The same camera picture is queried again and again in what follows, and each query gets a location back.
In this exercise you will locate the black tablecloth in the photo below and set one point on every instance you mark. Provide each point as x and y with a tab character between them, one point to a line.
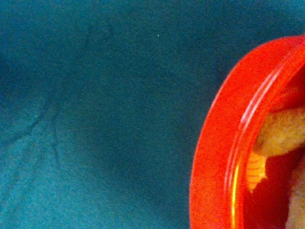
102	102

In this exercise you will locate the large red bowl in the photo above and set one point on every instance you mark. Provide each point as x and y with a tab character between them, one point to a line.
270	78

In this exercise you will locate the brown teddy bear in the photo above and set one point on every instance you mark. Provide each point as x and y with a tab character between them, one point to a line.
282	132

